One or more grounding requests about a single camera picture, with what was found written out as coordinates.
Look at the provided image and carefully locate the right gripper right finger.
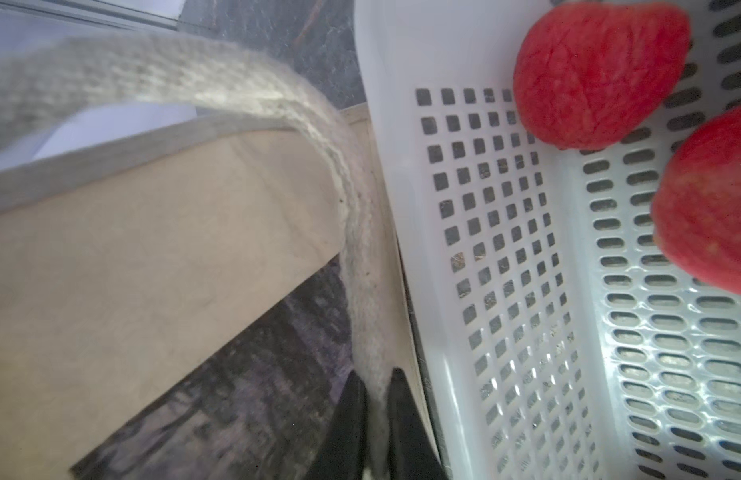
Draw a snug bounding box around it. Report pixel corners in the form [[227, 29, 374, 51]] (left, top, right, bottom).
[[386, 368, 447, 480]]

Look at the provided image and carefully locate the red apple back left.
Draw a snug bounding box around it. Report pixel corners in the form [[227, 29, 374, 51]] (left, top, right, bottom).
[[513, 2, 691, 150]]

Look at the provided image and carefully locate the red apple front left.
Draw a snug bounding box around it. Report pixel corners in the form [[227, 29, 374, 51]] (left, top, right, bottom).
[[650, 105, 741, 295]]

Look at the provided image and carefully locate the white plastic fruit basket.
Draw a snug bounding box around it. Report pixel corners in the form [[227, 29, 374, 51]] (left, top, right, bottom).
[[354, 1, 741, 479]]

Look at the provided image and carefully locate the red apple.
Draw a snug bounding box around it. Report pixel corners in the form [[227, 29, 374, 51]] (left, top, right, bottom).
[[513, 2, 691, 150], [650, 105, 741, 295]]

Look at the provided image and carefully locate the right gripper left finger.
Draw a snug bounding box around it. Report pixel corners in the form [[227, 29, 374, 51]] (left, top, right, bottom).
[[304, 371, 368, 480]]

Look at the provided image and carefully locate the cream canvas tote bag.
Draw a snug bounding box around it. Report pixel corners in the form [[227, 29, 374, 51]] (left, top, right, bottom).
[[0, 34, 429, 479]]

